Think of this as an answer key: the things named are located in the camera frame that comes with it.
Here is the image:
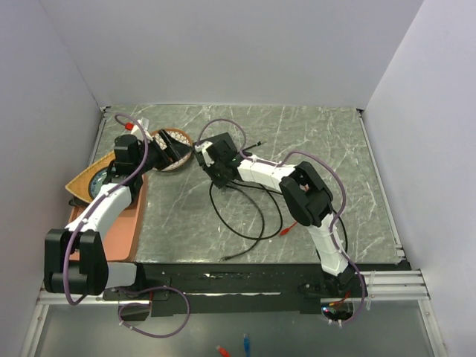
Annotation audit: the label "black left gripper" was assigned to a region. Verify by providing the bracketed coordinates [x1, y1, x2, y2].
[134, 129, 193, 174]

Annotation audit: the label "black round ethernet cable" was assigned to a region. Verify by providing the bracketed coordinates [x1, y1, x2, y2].
[208, 178, 284, 260]

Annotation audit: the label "black network switch box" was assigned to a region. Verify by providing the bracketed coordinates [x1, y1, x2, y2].
[194, 132, 238, 167]

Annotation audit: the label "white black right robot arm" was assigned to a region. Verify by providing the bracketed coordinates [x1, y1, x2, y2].
[193, 138, 367, 297]

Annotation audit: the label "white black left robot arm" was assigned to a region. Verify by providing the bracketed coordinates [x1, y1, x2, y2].
[44, 129, 191, 299]

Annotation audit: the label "blue plug on floor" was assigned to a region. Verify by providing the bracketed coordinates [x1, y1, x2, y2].
[243, 334, 251, 357]

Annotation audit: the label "red plug on floor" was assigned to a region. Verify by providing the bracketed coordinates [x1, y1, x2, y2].
[216, 346, 231, 357]

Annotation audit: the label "floral bowl with brown rim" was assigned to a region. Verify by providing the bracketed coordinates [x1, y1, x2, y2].
[151, 128, 193, 172]

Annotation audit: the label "blue patterned plate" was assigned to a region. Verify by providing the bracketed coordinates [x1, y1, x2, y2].
[88, 167, 107, 199]

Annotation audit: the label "woven bamboo fan tray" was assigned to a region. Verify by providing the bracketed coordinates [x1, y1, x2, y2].
[65, 152, 115, 203]

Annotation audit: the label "terracotta rectangular tray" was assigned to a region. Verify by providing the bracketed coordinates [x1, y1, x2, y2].
[65, 173, 149, 262]

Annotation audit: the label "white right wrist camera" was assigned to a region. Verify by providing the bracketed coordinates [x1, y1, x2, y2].
[194, 141, 213, 167]

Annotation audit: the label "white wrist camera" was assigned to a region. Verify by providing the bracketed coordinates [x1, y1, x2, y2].
[194, 141, 213, 167]
[139, 117, 153, 142]

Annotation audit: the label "black flat cable teal plugs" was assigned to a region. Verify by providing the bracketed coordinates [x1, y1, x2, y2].
[242, 141, 266, 152]

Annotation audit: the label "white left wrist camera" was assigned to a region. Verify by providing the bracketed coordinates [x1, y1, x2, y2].
[139, 117, 153, 142]

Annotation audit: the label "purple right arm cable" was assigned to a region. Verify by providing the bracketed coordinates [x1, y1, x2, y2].
[196, 118, 372, 325]

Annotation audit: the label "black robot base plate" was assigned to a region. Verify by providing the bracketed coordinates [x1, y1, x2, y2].
[102, 262, 373, 318]

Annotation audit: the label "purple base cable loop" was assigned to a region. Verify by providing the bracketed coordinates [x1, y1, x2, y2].
[118, 285, 192, 338]

